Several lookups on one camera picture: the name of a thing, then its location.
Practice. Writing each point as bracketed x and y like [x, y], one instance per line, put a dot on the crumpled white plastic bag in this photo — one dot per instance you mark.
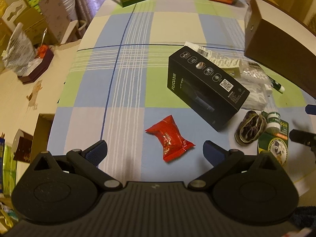
[19, 52]

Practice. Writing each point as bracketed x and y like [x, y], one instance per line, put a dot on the cream hair claw clip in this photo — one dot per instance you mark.
[230, 66]

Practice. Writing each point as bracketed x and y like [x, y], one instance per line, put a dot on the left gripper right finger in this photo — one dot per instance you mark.
[222, 160]

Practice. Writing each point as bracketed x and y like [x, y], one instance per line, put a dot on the dark wooden tissue box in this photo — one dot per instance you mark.
[36, 71]

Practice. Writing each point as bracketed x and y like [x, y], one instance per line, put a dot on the small green white bottle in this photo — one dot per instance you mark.
[273, 120]

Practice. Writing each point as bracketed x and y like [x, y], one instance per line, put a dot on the green round-logo card package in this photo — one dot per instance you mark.
[276, 143]

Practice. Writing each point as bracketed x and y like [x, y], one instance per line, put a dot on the brown cardboard storage box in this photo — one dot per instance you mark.
[280, 42]

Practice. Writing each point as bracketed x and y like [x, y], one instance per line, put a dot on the checkered tablecloth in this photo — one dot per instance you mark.
[116, 88]

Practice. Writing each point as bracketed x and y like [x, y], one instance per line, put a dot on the red snack packet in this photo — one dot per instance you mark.
[168, 134]

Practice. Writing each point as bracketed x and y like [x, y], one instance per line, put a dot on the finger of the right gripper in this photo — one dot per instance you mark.
[306, 138]
[310, 109]

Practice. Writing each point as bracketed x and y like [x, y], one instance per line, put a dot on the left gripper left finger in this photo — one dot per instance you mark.
[86, 164]

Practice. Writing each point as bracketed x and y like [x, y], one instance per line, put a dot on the dark patterned hair scrunchie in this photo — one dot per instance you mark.
[251, 128]

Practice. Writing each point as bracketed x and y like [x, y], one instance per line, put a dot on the cotton swab plastic bag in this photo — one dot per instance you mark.
[256, 81]

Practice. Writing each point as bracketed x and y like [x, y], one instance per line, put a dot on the black product box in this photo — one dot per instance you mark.
[204, 87]

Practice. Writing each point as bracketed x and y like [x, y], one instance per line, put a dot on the brown cardboard carton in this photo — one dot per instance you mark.
[56, 17]

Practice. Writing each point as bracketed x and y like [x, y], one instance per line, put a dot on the green white ointment tube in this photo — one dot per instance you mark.
[271, 83]

